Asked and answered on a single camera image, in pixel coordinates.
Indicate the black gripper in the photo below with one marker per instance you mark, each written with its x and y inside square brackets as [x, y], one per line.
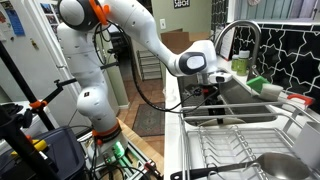
[209, 94]

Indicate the round patterned ceramic plate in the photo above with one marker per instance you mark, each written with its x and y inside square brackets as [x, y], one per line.
[235, 122]

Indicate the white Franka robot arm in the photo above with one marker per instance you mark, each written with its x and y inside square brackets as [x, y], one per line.
[86, 66]

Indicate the stainless steel sink basin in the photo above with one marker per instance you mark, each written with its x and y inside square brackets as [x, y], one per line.
[240, 95]

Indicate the green sponge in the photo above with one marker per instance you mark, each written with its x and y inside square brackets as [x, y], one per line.
[257, 84]

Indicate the short green soap bottle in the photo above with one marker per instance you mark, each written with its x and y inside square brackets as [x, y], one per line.
[235, 63]

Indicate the tall green soap bottle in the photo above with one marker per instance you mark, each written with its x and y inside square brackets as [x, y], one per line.
[243, 65]

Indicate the patterned floor rug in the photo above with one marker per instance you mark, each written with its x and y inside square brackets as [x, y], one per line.
[149, 118]

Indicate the white standing card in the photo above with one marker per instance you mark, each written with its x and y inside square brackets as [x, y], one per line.
[230, 45]

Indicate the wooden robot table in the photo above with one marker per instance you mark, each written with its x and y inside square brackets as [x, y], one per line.
[146, 146]

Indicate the brown cardboard box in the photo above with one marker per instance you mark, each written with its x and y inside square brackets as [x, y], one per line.
[176, 40]

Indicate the curved steel kitchen faucet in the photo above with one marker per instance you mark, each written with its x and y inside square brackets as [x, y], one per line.
[257, 40]

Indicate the white utensil holder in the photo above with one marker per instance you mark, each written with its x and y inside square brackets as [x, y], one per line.
[308, 143]

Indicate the kitchen window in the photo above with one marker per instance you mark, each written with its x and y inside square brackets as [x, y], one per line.
[273, 8]

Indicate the dark plastic storage bin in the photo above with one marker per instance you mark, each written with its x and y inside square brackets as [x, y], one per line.
[63, 150]

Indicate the white refrigerator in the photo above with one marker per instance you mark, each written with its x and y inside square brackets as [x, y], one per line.
[40, 66]

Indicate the printed photo collage sheet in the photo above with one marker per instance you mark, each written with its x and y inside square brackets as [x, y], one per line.
[50, 16]

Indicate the small yellow fridge magnet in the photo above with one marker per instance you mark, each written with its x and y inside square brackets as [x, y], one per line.
[34, 44]

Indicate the black tripod pole orange clamp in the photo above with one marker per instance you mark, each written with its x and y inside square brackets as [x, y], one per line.
[20, 83]

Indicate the blue paper sheet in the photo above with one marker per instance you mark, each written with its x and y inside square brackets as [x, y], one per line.
[15, 21]

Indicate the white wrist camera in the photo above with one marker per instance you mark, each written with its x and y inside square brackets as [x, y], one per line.
[220, 77]

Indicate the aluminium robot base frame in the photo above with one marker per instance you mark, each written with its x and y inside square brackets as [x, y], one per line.
[133, 166]

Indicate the black framed wall picture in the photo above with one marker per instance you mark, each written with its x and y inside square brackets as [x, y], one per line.
[181, 3]

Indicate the black camera stand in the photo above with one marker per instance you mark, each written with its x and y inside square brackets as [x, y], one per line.
[20, 146]

